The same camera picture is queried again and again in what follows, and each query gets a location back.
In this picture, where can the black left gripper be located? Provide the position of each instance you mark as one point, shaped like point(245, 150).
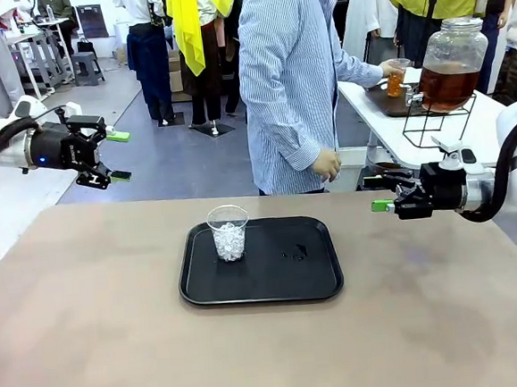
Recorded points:
point(58, 148)

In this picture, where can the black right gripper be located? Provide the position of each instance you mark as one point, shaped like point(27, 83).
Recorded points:
point(444, 188)

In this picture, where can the tall clear iced cup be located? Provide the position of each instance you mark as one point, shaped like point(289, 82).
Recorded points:
point(397, 86)

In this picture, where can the glass tea dispenser jar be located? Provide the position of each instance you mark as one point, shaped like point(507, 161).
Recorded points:
point(453, 75)

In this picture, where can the short clear iced cup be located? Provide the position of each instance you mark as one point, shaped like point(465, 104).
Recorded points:
point(229, 243)

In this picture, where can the person's right forearm striped sleeve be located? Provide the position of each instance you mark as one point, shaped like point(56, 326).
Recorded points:
point(300, 152)

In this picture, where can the person's left forearm striped sleeve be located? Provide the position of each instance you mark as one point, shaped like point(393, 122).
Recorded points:
point(361, 73)

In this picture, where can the person's right hand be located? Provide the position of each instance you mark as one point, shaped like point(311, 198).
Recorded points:
point(328, 165)

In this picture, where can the person's left hand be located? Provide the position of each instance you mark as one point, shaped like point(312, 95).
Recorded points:
point(387, 70)

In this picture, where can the white waste bin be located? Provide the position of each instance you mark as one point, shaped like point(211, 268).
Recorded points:
point(350, 164)

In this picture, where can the dark brown side tray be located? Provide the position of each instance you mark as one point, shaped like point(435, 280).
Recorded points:
point(390, 104)

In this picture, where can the grey plastic stool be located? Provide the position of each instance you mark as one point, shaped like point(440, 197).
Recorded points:
point(87, 68)

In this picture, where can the cardboard box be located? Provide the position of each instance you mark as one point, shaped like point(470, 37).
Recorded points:
point(176, 79)

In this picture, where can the mannequin white shirt navy skirt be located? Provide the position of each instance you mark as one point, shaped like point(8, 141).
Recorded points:
point(146, 54)

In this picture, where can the black bag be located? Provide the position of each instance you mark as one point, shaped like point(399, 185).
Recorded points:
point(85, 45)

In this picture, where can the white workbench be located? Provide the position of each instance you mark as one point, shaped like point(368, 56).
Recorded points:
point(36, 49)

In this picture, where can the black signboard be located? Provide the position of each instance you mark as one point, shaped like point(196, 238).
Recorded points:
point(93, 22)

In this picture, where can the mannequin with yellow cloth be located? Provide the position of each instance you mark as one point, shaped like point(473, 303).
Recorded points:
point(185, 29)

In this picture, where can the mannequin in dark clothes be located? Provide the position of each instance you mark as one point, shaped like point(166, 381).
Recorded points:
point(230, 61)

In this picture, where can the person in striped shirt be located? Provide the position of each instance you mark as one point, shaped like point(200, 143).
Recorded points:
point(286, 88)

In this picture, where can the seated person in dark top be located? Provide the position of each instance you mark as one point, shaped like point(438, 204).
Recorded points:
point(60, 5)

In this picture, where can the black plastic serving tray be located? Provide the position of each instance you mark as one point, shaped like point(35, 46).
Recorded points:
point(265, 278)

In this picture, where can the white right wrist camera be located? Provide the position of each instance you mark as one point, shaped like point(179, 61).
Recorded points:
point(450, 149)

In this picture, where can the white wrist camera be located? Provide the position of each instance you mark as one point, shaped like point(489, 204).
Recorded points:
point(450, 149)
point(73, 110)

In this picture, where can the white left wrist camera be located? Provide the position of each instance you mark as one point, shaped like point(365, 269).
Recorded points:
point(73, 110)

